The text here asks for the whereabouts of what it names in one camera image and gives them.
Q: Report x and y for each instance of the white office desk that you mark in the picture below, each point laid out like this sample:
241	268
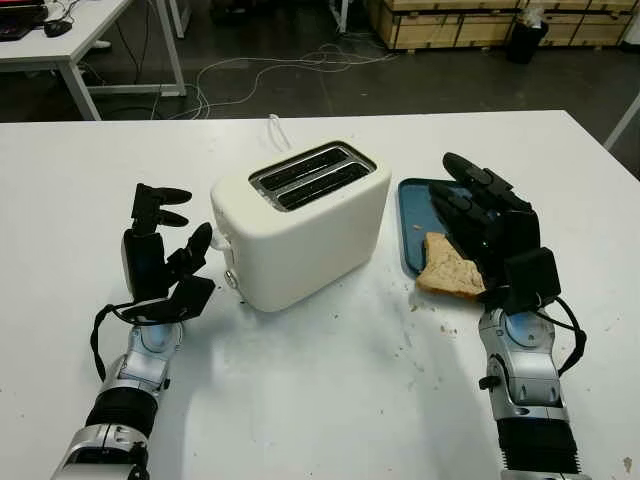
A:
90	30

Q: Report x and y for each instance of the white shoe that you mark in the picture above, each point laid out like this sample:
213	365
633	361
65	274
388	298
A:
102	44

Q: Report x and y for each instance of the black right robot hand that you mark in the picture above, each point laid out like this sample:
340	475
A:
505	235

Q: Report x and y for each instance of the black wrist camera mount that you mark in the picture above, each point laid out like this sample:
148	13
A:
532	275
190	297

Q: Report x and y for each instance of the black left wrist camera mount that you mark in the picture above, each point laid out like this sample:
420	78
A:
190	297

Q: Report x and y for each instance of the brown bread slice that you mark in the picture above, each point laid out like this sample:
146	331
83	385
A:
450	272

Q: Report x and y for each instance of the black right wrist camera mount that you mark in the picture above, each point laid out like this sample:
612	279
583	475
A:
532	275

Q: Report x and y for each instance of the white slanted table leg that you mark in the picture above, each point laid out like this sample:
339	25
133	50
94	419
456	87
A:
622	122

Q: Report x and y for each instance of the black laptop with red screen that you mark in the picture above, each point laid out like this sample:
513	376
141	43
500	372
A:
20	25

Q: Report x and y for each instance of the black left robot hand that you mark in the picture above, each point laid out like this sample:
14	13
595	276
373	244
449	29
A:
145	265

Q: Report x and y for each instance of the blue plastic tray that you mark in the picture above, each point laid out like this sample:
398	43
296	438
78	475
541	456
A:
415	215

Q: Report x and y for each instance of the black trash bin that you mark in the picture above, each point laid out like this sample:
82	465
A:
522	45

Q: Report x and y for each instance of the white two-slot toaster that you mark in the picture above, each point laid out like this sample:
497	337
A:
300	240

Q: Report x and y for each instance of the black computer mouse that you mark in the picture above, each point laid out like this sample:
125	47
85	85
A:
57	27

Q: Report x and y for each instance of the white metal frame leg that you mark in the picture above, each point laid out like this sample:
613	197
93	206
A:
341	15
175	17

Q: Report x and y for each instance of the plywood crate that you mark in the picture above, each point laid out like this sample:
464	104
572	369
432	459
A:
590	30
440	30

